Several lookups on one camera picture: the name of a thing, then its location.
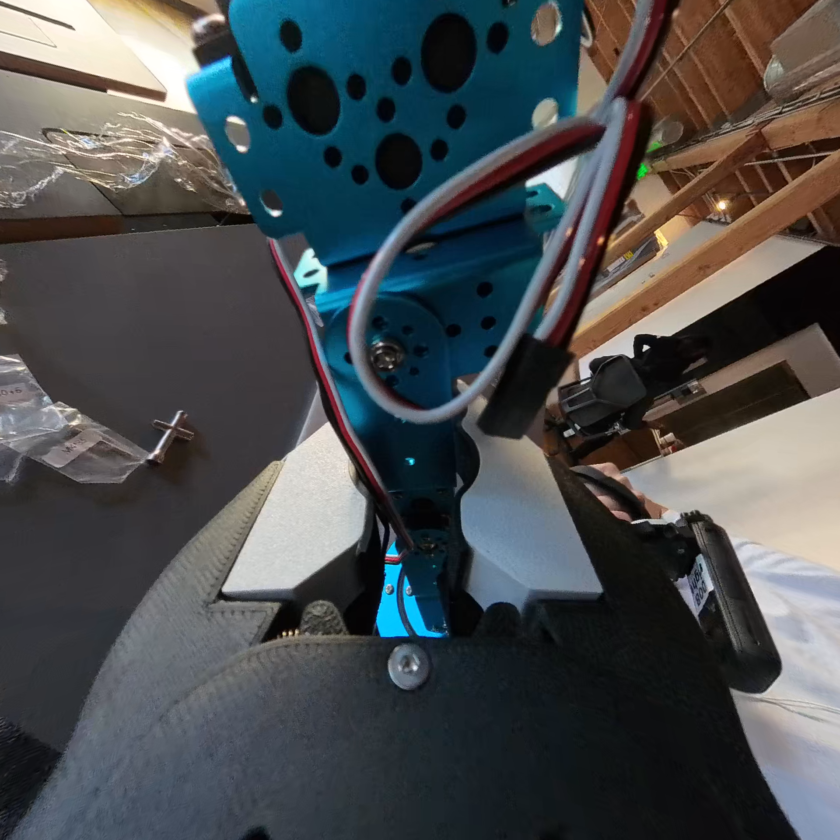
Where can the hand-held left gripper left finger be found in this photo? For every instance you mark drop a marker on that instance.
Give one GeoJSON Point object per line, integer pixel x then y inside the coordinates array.
{"type": "Point", "coordinates": [295, 525]}

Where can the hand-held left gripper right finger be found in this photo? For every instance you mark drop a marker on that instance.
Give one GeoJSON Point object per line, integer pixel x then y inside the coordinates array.
{"type": "Point", "coordinates": [525, 525]}

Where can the blue toy robot arm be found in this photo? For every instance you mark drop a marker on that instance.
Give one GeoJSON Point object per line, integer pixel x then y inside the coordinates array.
{"type": "Point", "coordinates": [341, 164]}

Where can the empty black desk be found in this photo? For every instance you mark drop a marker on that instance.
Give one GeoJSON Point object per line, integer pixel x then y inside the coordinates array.
{"type": "Point", "coordinates": [98, 39]}

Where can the person's right hand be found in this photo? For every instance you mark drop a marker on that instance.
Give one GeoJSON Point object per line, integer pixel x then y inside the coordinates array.
{"type": "Point", "coordinates": [646, 508]}

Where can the person's white clothing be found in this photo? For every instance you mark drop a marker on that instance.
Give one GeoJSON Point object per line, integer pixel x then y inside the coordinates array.
{"type": "Point", "coordinates": [800, 623]}

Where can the small metal cross wrench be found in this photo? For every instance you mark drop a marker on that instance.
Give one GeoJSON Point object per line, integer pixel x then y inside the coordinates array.
{"type": "Point", "coordinates": [172, 433]}

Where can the black swivel office chair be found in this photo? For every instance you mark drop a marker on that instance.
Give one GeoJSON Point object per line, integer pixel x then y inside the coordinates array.
{"type": "Point", "coordinates": [604, 387]}

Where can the scattered small screw bags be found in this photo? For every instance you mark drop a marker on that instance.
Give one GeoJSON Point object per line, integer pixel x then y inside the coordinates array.
{"type": "Point", "coordinates": [72, 446]}

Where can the crumpled clear plastic wrap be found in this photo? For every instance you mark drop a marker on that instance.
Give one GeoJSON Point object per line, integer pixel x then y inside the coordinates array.
{"type": "Point", "coordinates": [98, 157]}

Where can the wooden support post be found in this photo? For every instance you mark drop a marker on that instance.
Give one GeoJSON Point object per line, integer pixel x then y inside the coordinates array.
{"type": "Point", "coordinates": [689, 190]}
{"type": "Point", "coordinates": [722, 243]}

